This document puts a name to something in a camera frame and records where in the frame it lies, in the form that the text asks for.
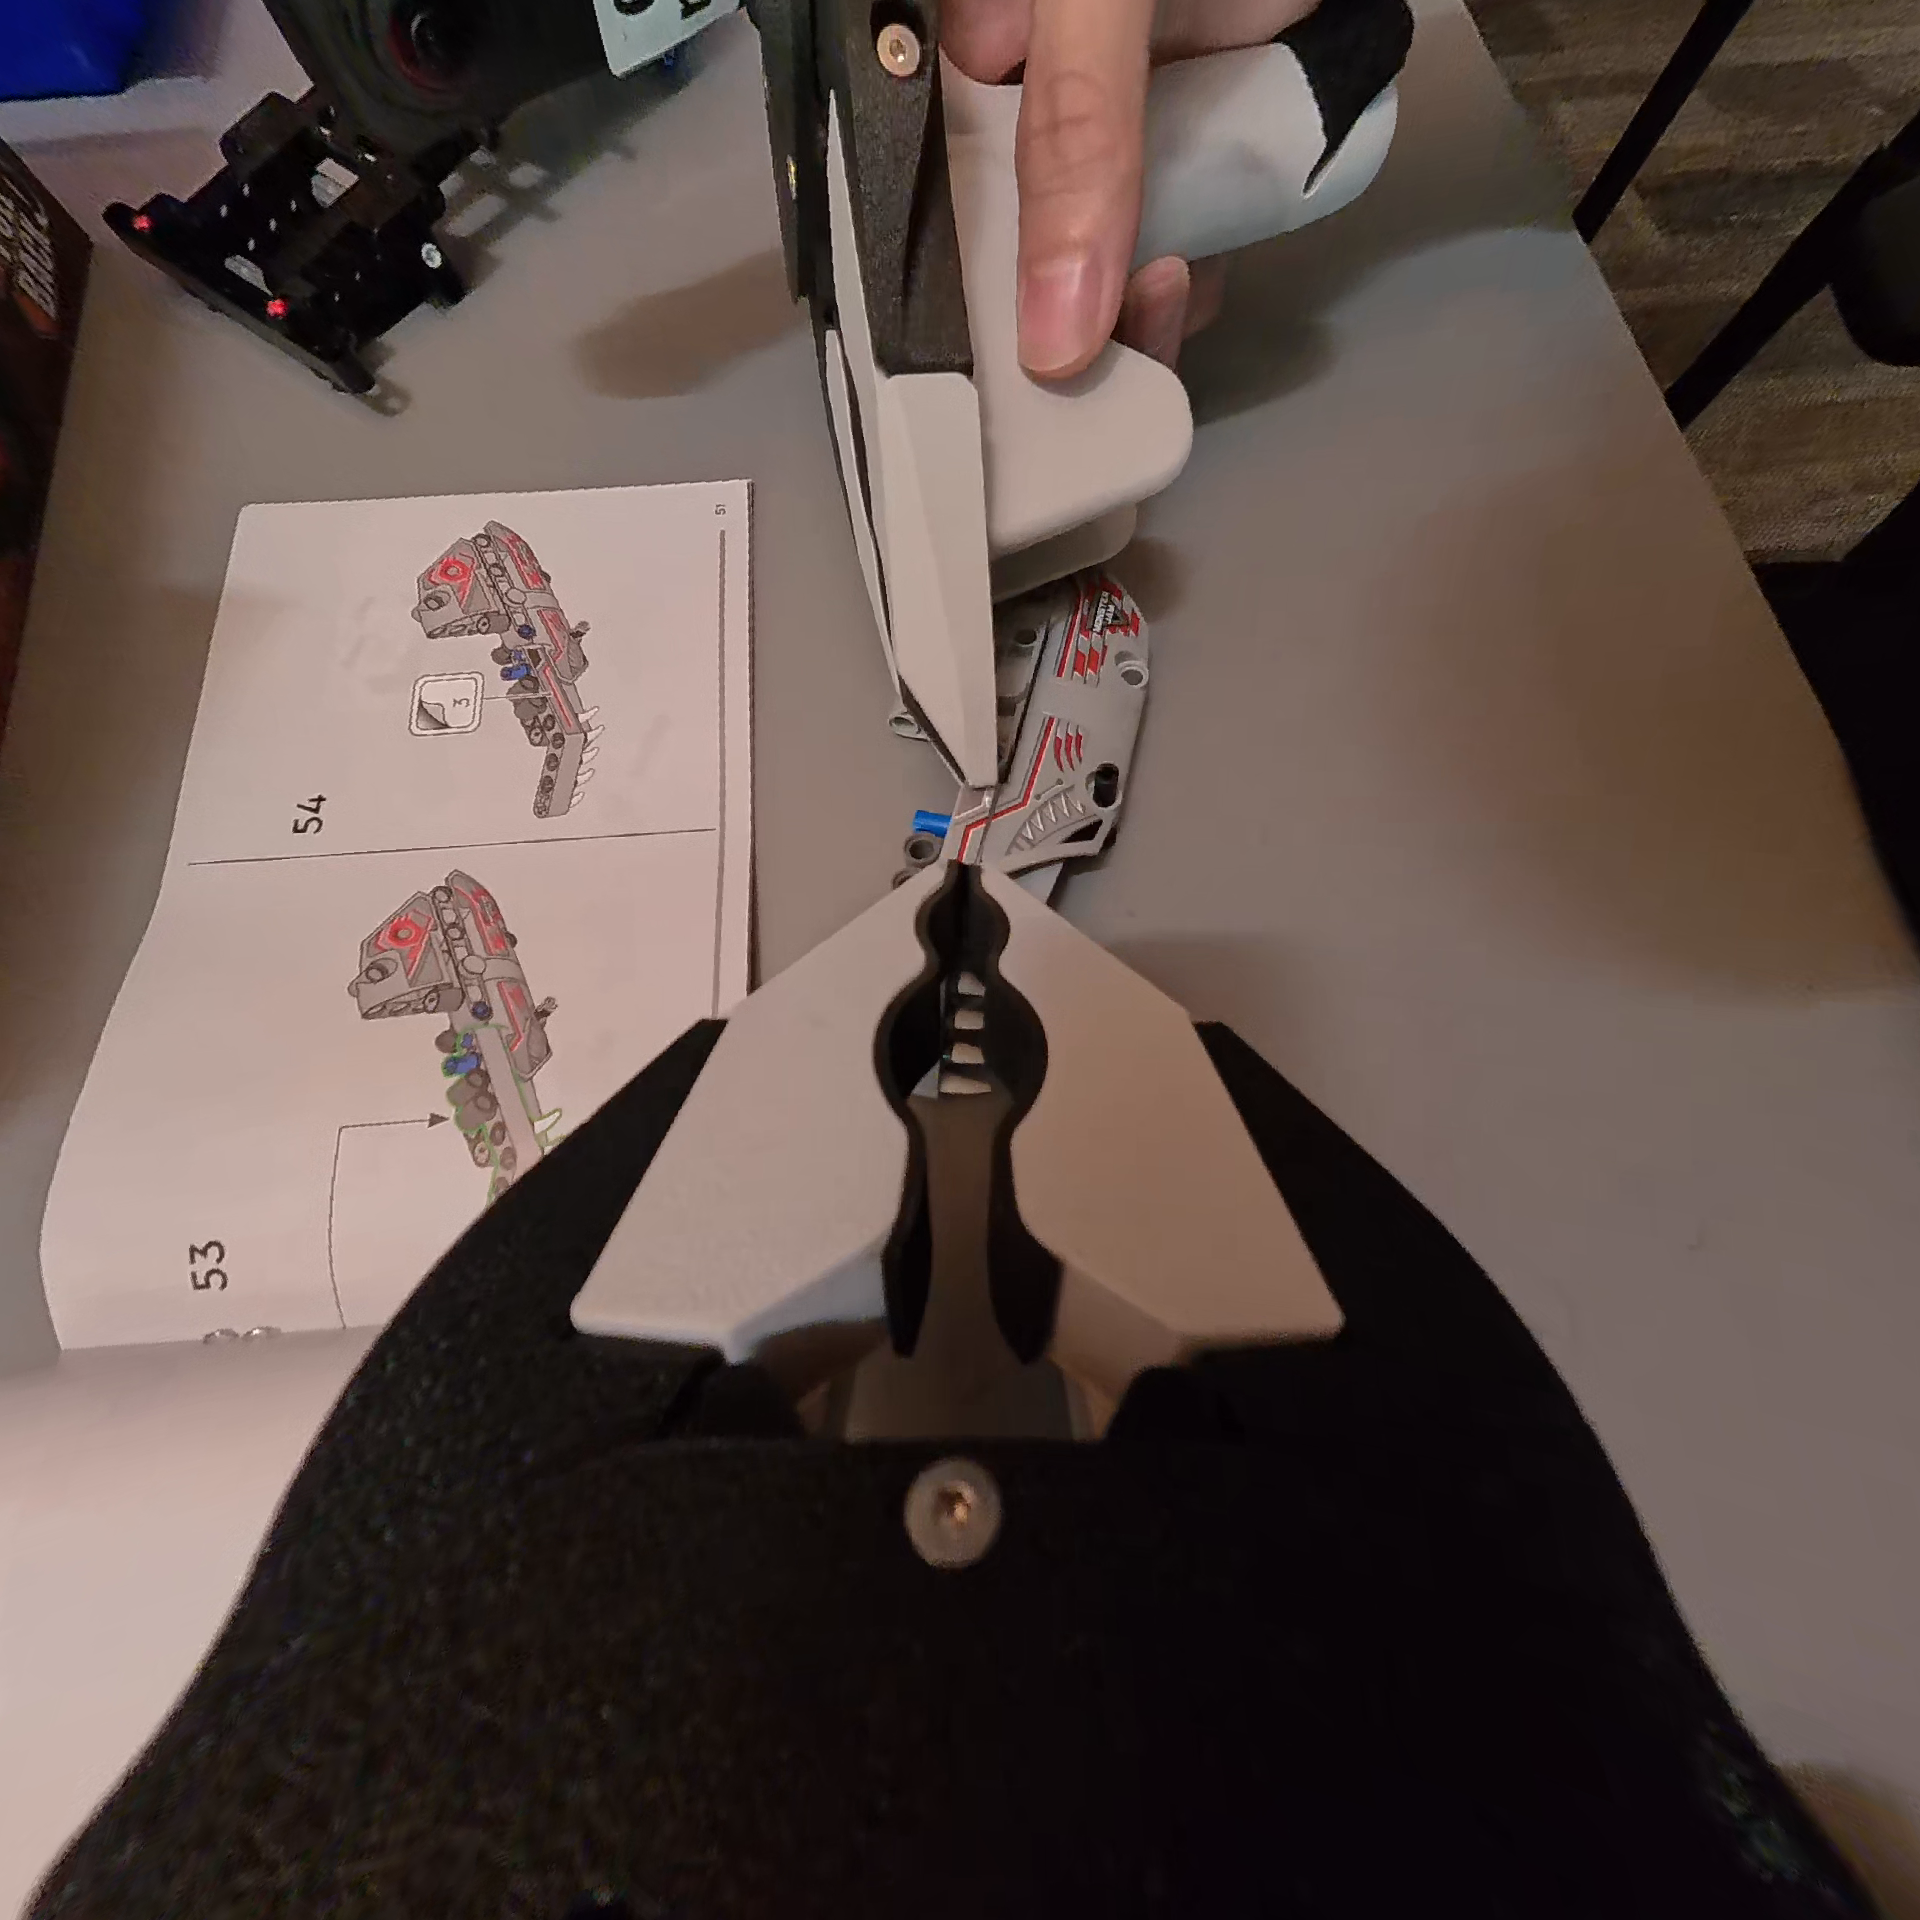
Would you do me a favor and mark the dark toy set box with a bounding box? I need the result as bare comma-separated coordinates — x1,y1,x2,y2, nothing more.
0,135,93,728

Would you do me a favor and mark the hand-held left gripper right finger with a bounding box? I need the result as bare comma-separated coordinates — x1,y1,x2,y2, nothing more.
958,863,1347,1437

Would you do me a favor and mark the blue plastic bin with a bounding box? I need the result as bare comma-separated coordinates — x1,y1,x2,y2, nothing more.
0,0,154,100

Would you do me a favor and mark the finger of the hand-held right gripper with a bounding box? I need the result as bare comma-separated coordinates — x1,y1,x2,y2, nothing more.
817,135,960,776
875,372,1003,794

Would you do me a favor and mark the black toy brick chassis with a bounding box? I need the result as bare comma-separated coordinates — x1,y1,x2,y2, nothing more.
101,86,508,414

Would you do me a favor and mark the person's right hand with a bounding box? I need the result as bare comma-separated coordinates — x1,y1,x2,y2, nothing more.
943,0,1322,381

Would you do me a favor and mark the building instruction booklet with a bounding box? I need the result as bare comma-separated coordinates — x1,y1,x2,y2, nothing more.
0,479,755,1915

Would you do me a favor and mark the grey toy brick jaw model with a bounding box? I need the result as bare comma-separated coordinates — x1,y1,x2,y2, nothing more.
887,566,1157,1104

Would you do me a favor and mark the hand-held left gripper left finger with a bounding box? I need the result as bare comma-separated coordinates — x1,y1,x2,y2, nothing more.
571,863,966,1437

